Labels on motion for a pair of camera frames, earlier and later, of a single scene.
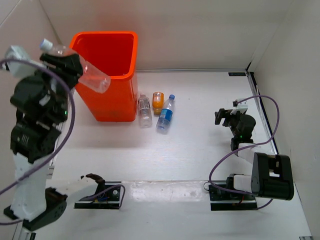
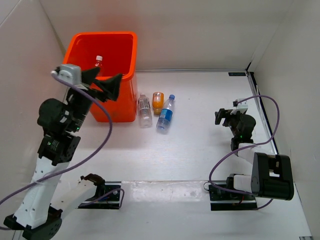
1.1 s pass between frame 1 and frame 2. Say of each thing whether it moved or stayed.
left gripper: moved
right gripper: stayed
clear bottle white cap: moved
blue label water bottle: stayed
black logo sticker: stayed
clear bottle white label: stayed
